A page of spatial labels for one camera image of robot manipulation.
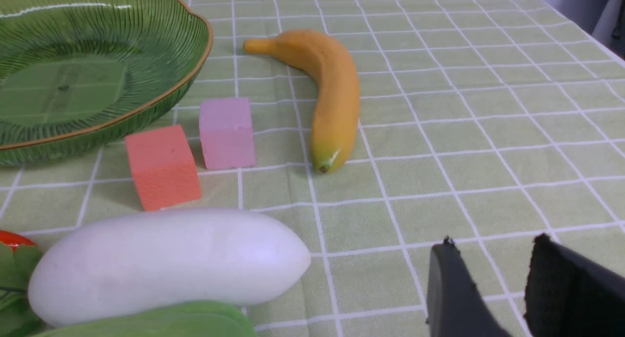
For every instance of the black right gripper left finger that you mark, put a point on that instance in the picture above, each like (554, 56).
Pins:
(454, 304)

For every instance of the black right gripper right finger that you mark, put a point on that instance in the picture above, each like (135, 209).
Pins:
(569, 295)

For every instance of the green plastic cucumber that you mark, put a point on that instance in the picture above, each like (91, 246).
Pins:
(194, 319)

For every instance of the yellow plastic banana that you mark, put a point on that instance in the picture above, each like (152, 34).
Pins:
(322, 57)

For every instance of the white plastic eggplant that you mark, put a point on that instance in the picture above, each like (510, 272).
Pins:
(124, 265)

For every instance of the orange plastic carrot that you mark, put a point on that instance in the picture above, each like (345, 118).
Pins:
(19, 257)

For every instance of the pink foam cube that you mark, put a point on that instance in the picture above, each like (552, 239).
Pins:
(226, 133)

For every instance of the coral foam cube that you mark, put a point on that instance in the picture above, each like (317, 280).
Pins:
(163, 167)

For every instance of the green glass plate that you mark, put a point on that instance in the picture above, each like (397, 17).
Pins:
(78, 74)

